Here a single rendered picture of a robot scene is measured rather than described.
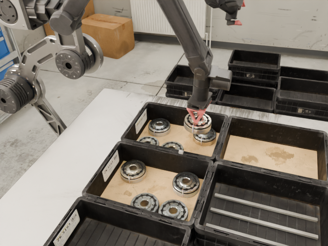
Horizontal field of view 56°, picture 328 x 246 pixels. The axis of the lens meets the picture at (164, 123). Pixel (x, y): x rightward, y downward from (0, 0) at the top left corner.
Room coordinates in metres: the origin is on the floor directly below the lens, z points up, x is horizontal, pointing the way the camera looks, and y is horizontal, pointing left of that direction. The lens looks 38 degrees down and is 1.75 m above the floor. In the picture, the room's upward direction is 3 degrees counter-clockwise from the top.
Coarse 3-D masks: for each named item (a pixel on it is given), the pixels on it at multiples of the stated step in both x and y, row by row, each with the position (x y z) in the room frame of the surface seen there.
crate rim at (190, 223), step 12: (132, 144) 0.93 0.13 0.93; (108, 156) 0.87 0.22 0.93; (180, 156) 0.86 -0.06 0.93; (192, 156) 0.85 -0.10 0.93; (204, 180) 0.73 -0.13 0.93; (84, 192) 0.70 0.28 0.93; (120, 204) 0.64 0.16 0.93; (156, 216) 0.59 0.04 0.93; (168, 216) 0.59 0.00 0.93; (192, 216) 0.58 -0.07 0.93
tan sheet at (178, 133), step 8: (144, 128) 1.16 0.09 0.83; (176, 128) 1.15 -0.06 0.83; (184, 128) 1.14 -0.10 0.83; (144, 136) 1.10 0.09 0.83; (152, 136) 1.10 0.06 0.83; (168, 136) 1.09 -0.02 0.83; (176, 136) 1.09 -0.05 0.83; (184, 136) 1.09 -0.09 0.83; (192, 136) 1.08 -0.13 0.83; (216, 136) 1.07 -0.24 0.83; (160, 144) 1.04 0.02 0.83; (184, 144) 1.03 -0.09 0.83; (192, 144) 1.03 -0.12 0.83; (192, 152) 0.98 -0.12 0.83; (200, 152) 0.97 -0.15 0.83; (208, 152) 0.97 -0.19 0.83
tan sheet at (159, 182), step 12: (120, 168) 0.90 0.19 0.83; (156, 168) 0.89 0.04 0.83; (120, 180) 0.84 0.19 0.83; (144, 180) 0.83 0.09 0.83; (156, 180) 0.83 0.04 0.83; (168, 180) 0.82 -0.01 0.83; (108, 192) 0.78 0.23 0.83; (120, 192) 0.78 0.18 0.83; (132, 192) 0.77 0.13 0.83; (144, 192) 0.77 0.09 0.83; (156, 192) 0.77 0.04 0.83; (168, 192) 0.76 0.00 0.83; (192, 204) 0.70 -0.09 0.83
